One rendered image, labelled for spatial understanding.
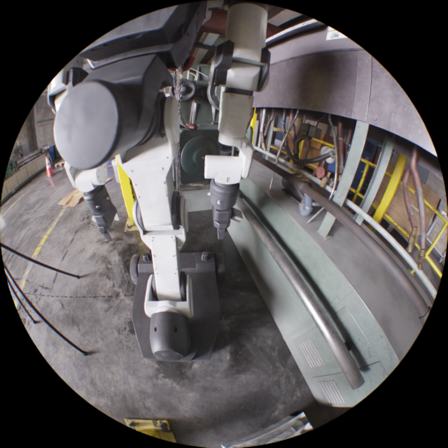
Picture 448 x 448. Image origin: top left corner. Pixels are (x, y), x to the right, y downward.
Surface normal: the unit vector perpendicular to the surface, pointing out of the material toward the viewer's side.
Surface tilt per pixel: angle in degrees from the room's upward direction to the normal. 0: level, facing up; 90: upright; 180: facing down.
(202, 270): 45
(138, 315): 0
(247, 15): 90
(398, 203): 90
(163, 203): 99
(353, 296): 90
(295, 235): 90
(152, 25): 105
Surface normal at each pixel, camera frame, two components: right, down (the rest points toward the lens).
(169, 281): 0.16, -0.11
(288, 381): 0.08, -0.79
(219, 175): 0.12, 0.76
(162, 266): 0.17, 0.14
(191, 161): 0.53, 0.57
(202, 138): 0.62, 0.33
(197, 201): 0.31, 0.60
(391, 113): -0.95, 0.13
